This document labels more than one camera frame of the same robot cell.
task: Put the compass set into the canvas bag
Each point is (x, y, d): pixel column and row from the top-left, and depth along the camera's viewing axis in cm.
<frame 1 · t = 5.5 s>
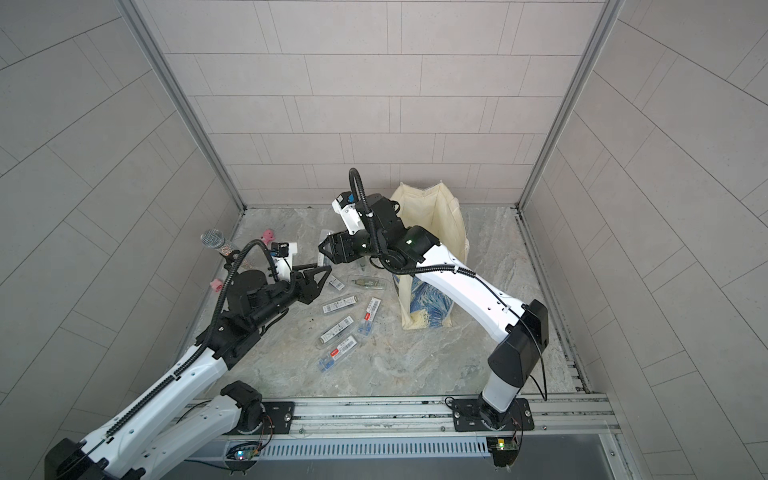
left hand: (330, 267, 72), fingers open
right hand: (329, 245, 69), fingers open
pink pig toy: (268, 236, 107), point 2 cm above the table
pink eraser block: (217, 285, 93), point 3 cm above the table
compass set grey label: (340, 304, 91), point 2 cm above the table
compass set lower grey: (345, 322, 87), on the table
compass set red label: (365, 326, 87), on the table
compass set red bottom: (340, 351, 82), on the table
green compass set lower: (370, 284, 96), on the table

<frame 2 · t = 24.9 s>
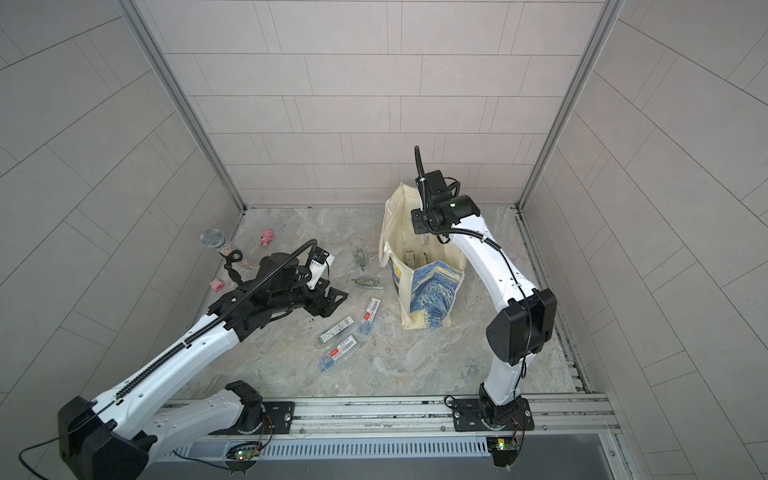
left hand: (341, 287, 75), fingers open
right hand: (422, 217, 83), fingers closed
green compass set upper: (360, 255, 103), on the table
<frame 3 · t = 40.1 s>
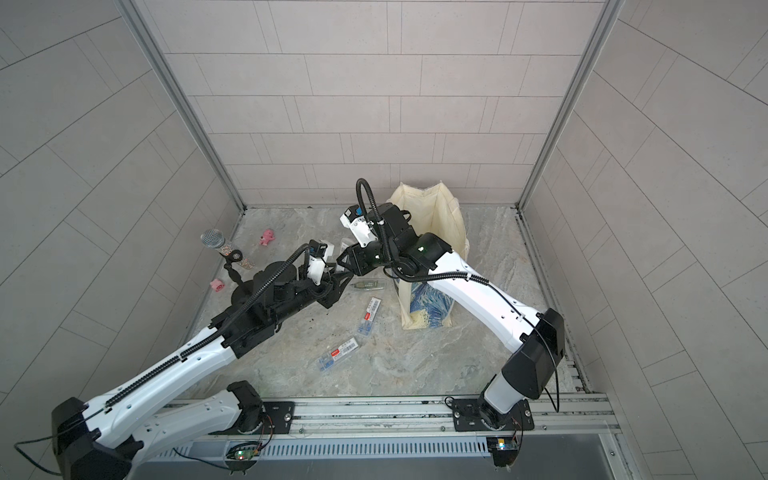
left hand: (351, 269, 71), fingers open
right hand: (342, 259, 69), fingers open
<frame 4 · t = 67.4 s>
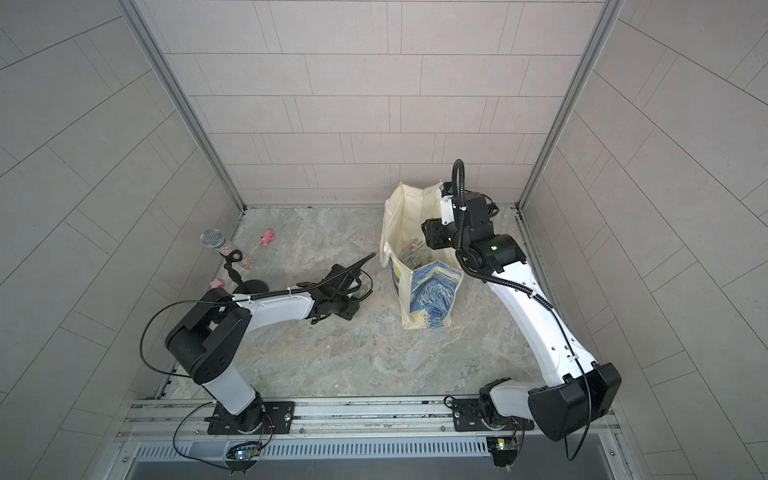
left hand: (358, 302, 93), fingers open
right hand: (429, 222, 74), fingers open
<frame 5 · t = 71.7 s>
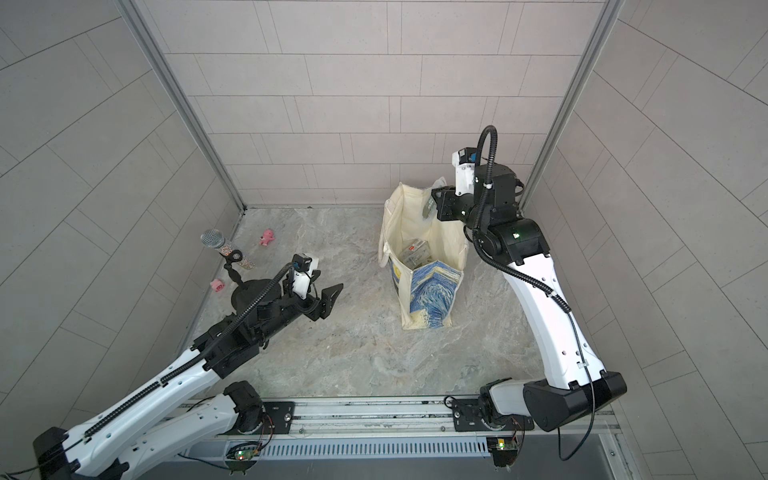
left hand: (336, 278, 70), fingers open
right hand: (432, 189, 66), fingers closed
